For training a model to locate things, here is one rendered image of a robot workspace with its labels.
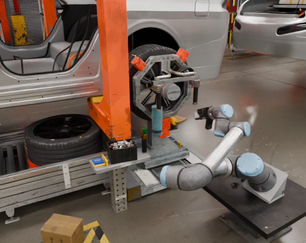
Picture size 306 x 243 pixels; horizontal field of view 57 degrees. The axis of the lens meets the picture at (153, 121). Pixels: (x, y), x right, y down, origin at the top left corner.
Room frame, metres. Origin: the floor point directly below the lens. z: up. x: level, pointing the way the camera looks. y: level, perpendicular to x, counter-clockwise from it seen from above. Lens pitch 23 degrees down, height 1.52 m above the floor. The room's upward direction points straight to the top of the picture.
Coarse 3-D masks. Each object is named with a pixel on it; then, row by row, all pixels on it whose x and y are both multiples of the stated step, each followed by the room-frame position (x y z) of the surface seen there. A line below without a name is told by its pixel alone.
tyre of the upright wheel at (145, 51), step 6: (138, 48) 2.48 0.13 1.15; (144, 48) 2.42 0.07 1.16; (150, 48) 2.37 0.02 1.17; (156, 48) 2.36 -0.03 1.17; (162, 48) 2.38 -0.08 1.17; (168, 48) 2.41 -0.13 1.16; (132, 54) 2.40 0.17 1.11; (138, 54) 2.34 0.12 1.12; (144, 54) 2.31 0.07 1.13; (150, 54) 2.33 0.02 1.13; (156, 54) 2.36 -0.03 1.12; (162, 54) 2.38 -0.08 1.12; (144, 60) 2.30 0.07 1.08; (132, 66) 2.26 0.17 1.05; (132, 72) 2.25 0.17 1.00; (132, 78) 2.25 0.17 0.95; (132, 84) 2.25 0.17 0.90; (132, 90) 2.25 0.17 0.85; (132, 96) 2.25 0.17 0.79; (132, 102) 2.25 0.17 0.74; (132, 108) 2.25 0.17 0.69; (138, 108) 2.27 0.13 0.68; (138, 114) 2.27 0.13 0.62; (144, 114) 2.30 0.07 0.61; (150, 120) 2.33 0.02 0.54
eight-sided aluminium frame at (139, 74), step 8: (152, 56) 2.28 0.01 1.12; (160, 56) 2.28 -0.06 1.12; (168, 56) 2.31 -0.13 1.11; (176, 56) 2.34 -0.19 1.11; (152, 64) 2.24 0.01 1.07; (184, 64) 2.38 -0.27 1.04; (144, 72) 2.22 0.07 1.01; (184, 72) 2.44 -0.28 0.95; (136, 80) 2.18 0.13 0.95; (136, 88) 2.18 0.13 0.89; (184, 88) 2.45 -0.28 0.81; (136, 96) 2.18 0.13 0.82; (184, 96) 2.43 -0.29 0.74; (136, 104) 2.18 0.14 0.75; (176, 104) 2.40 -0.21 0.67; (144, 112) 2.21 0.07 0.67; (168, 112) 2.33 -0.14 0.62; (176, 112) 2.35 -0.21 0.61
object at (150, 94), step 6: (174, 66) 2.46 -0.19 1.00; (144, 78) 2.33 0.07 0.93; (150, 84) 2.37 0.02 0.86; (180, 84) 2.52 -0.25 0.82; (144, 90) 2.33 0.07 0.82; (150, 90) 2.40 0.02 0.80; (150, 96) 2.35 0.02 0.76; (162, 96) 2.41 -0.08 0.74; (180, 96) 2.47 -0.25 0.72; (144, 102) 2.34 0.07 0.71; (162, 102) 2.55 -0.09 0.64; (168, 102) 2.44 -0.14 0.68; (174, 102) 2.45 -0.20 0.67; (150, 108) 2.42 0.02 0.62; (162, 108) 2.43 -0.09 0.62; (168, 108) 2.42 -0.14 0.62
